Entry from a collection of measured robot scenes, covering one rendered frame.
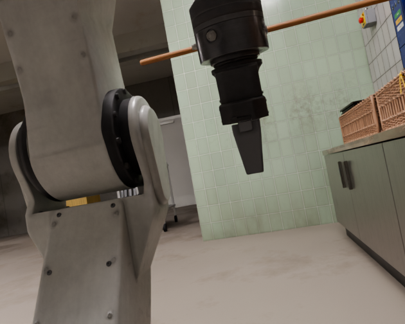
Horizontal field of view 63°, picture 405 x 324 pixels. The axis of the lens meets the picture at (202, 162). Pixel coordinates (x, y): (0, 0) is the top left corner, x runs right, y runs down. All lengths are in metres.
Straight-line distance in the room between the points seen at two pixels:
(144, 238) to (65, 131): 0.17
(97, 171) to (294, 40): 2.71
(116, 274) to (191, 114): 2.62
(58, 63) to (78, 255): 0.24
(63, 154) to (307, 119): 2.56
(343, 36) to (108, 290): 2.88
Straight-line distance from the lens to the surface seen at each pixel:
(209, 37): 0.40
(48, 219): 0.49
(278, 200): 2.86
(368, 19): 2.78
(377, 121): 1.40
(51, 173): 0.46
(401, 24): 2.35
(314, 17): 1.75
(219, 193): 2.89
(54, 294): 0.44
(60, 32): 0.47
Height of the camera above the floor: 0.53
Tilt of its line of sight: 3 degrees up
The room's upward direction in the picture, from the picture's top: 10 degrees counter-clockwise
